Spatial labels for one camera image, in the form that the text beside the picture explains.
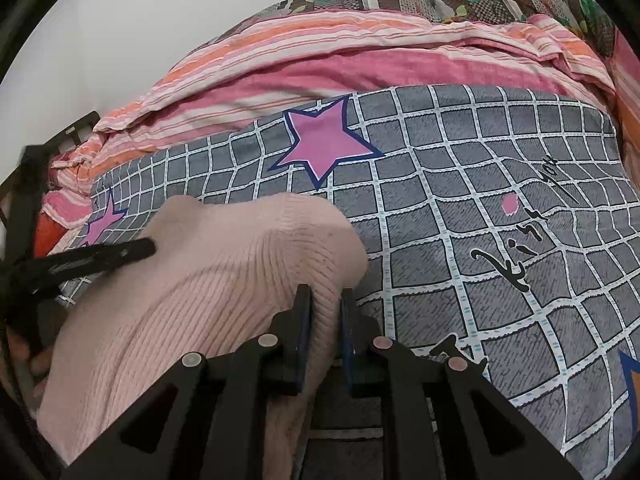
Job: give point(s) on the pink ribbed knit sweater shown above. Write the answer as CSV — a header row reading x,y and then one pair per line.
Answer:
x,y
200,290

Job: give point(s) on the pink orange striped quilt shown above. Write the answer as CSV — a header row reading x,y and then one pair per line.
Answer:
x,y
310,70

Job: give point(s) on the grey checked star bedsheet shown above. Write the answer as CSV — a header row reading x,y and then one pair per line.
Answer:
x,y
475,230

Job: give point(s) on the dark bed headboard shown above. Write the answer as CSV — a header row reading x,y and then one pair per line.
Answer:
x,y
75,132

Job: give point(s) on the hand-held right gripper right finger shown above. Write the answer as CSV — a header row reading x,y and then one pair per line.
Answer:
x,y
348,345

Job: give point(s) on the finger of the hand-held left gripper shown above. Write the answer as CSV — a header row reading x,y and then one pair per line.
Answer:
x,y
110,256

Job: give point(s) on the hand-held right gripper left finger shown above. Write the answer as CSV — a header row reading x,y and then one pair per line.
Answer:
x,y
303,340

